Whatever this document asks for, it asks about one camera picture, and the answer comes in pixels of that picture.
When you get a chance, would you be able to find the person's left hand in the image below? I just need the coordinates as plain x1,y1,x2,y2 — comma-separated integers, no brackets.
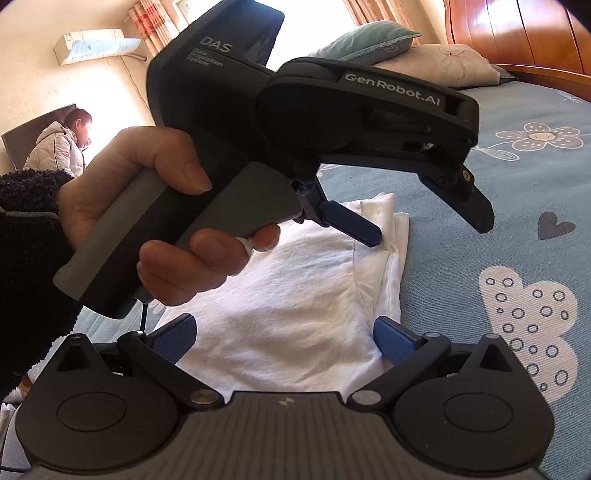
55,127,281,306

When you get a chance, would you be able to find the white air conditioner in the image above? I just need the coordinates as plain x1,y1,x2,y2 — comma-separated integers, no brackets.
54,28,141,66

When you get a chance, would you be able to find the blue patterned bed sheet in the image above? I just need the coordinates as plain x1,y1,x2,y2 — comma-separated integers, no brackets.
74,76,591,416

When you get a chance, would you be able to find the teal pillow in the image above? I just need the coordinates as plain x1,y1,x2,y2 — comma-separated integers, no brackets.
308,21,422,65

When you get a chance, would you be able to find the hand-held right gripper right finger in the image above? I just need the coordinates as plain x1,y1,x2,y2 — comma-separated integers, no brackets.
348,316,515,411

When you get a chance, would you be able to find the striped pink curtain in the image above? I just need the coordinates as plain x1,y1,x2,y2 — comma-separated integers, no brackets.
128,0,185,58
344,0,421,28

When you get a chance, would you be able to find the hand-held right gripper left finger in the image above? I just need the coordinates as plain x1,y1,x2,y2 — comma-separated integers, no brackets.
54,314,225,411

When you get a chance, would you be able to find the wall television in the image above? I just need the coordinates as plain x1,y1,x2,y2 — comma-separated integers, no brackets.
1,104,79,171

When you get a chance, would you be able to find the pink floral pillow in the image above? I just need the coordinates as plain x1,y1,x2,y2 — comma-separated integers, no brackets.
374,44,509,89

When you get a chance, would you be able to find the window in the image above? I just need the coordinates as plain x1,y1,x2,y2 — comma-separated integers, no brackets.
277,0,365,61

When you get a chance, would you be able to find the person's left forearm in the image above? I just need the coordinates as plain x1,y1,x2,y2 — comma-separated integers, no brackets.
0,170,88,402

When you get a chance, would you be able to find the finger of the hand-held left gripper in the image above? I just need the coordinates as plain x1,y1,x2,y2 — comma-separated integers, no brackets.
293,178,383,247
422,168,495,234

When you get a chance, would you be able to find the white long-sleeved printed shirt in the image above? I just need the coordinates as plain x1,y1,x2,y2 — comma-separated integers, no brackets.
150,191,411,393

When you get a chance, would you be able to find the wooden bed frame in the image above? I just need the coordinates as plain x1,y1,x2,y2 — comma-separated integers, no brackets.
443,0,591,104

